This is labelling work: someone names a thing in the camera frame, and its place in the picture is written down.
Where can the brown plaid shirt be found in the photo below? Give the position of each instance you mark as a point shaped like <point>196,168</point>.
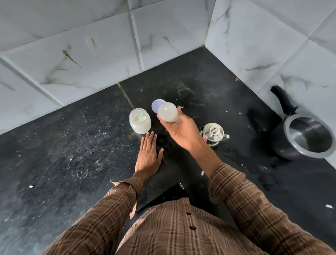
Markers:
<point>183,231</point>

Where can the small steel pot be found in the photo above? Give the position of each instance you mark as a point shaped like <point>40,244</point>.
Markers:
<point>214,139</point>

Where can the pale purple round lid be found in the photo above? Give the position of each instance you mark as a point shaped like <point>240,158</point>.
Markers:
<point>157,104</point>

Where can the person's right thumb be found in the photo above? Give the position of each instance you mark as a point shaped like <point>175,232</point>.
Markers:
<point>181,113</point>

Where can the green plastic spoon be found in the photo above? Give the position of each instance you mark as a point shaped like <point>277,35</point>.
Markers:
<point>141,115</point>

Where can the person's left middle finger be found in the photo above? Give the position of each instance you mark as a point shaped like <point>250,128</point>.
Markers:
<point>151,143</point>

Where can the person's left forearm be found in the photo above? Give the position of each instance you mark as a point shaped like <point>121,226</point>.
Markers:
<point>105,210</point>

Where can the person's right forearm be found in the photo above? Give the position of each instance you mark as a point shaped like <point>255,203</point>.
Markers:
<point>244,199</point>

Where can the person's left little finger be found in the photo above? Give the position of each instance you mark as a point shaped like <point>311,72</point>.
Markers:
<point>142,145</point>

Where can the person's right hand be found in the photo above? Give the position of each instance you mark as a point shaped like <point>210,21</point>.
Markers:
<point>183,131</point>

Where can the person's left thumb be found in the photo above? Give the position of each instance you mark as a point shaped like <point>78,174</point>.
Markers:
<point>160,156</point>

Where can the translucent white plastic jar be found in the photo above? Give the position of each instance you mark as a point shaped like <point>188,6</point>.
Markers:
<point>168,112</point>

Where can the glass jar with white contents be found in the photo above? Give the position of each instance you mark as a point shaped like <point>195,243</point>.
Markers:
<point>140,123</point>

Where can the steel lid with knob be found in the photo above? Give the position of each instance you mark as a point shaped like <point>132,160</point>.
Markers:
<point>213,130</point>

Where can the person's left hand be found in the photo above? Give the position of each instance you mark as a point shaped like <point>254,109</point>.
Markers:
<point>147,160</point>

